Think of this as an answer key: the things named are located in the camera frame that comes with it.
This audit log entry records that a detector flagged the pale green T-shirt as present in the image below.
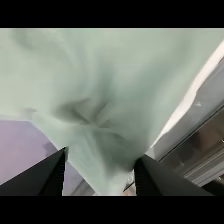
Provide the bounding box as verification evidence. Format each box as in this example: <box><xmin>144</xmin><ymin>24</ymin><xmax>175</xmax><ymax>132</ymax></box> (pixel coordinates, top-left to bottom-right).
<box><xmin>0</xmin><ymin>28</ymin><xmax>224</xmax><ymax>197</ymax></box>

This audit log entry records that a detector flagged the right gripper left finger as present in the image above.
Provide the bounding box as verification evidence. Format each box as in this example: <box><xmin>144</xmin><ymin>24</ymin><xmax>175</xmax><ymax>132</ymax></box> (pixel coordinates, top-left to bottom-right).
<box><xmin>0</xmin><ymin>146</ymin><xmax>68</xmax><ymax>197</ymax></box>

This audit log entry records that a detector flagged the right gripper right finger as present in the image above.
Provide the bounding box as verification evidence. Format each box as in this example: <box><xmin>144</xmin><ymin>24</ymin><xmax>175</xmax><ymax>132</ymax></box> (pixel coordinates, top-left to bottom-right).
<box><xmin>133</xmin><ymin>153</ymin><xmax>214</xmax><ymax>197</ymax></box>

